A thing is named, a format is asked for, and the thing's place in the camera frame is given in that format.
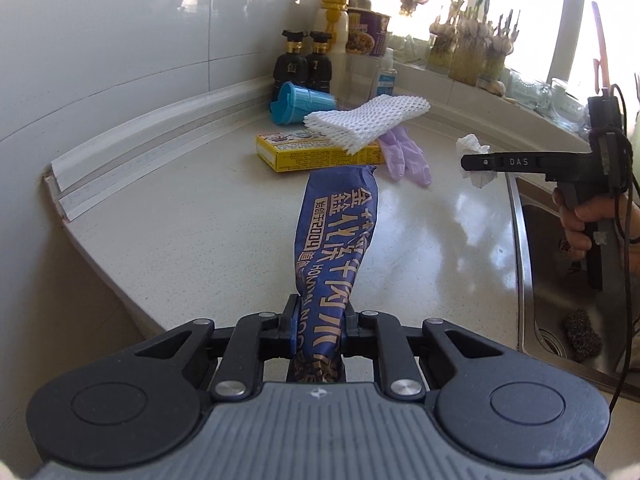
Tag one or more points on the white tissue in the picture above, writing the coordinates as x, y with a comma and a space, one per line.
472, 145

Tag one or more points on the stainless steel sink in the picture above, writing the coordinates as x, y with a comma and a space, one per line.
545, 270

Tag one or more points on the white bottle with yellow cap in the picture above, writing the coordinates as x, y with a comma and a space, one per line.
336, 25

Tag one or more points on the cluster of clear glass jars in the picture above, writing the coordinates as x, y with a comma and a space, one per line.
547, 97

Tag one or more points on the white backsplash trim strip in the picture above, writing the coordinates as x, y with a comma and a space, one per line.
150, 140

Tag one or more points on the purple rubber glove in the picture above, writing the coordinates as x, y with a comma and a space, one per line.
407, 157

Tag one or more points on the loose garlic bulb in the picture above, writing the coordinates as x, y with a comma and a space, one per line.
496, 87

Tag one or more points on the reddish brown stick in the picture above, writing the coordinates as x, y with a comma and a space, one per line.
600, 45

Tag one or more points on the blue plastic cup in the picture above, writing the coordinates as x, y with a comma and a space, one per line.
297, 102

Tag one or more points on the person's right hand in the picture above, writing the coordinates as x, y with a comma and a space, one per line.
577, 225

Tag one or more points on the black sauce bottle gold neck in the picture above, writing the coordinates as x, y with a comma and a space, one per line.
320, 62
290, 67

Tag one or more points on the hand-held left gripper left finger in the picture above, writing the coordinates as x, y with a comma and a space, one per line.
291, 331

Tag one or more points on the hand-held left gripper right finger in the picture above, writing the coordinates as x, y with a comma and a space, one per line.
352, 334

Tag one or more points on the white foam fruit net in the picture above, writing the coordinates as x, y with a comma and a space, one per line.
370, 117

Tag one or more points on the yellow cardboard box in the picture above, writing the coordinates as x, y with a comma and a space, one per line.
300, 152

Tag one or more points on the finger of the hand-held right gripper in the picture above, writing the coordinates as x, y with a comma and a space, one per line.
515, 162

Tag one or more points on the clear plastic container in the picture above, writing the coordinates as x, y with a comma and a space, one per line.
357, 77

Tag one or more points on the dark scouring pad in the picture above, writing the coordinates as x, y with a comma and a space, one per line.
582, 335

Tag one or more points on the dark blue noodle wrapper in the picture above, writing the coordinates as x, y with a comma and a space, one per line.
332, 245

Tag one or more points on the purple instant noodle cup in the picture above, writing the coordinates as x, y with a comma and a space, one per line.
367, 30

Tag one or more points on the clear spray bottle blue label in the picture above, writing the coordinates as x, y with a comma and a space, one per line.
384, 80

